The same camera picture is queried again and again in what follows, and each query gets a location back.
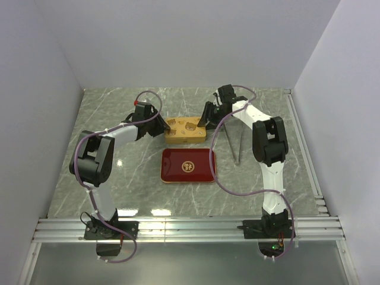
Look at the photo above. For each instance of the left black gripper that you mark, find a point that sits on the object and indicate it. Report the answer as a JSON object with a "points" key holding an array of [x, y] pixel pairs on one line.
{"points": [[162, 125]]}

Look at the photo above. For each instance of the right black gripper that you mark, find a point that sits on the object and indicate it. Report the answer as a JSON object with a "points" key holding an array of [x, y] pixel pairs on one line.
{"points": [[208, 108]]}

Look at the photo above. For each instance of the silver tin lid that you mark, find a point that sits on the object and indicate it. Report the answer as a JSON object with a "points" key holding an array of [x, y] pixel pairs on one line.
{"points": [[184, 127]]}

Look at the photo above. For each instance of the long metal tweezers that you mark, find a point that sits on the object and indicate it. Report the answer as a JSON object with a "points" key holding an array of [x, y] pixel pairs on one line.
{"points": [[234, 138]]}

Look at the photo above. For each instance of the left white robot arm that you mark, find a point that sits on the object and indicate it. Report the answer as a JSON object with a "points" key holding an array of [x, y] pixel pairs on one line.
{"points": [[92, 162]]}

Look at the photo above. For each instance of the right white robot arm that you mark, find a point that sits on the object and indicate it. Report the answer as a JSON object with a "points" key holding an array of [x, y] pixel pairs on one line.
{"points": [[269, 146]]}

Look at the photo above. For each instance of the gold tin box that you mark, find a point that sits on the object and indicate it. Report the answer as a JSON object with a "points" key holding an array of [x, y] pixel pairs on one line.
{"points": [[184, 140]]}

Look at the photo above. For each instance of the red gold-rimmed tray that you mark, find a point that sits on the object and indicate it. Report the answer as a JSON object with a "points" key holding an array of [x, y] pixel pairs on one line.
{"points": [[186, 165]]}

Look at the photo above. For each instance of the side aluminium rail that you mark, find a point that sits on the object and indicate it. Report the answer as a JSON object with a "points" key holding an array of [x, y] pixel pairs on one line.
{"points": [[319, 198]]}

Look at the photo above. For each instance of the aluminium mounting rail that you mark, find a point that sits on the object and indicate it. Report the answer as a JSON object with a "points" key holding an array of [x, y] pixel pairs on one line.
{"points": [[186, 229]]}

